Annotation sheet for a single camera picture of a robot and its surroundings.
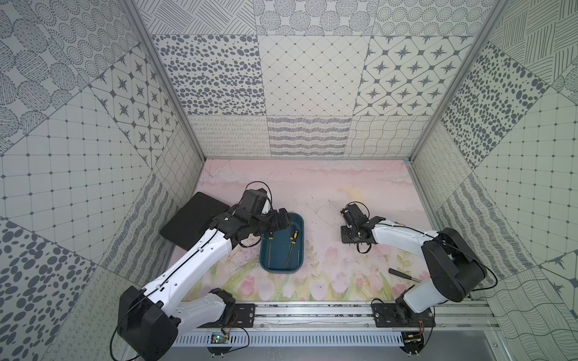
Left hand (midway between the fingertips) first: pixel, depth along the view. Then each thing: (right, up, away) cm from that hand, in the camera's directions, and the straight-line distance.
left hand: (283, 216), depth 77 cm
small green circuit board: (-21, -39, -5) cm, 44 cm away
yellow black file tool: (+3, -13, +14) cm, 19 cm away
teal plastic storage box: (-1, -16, +11) cm, 20 cm away
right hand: (+27, -11, +15) cm, 33 cm away
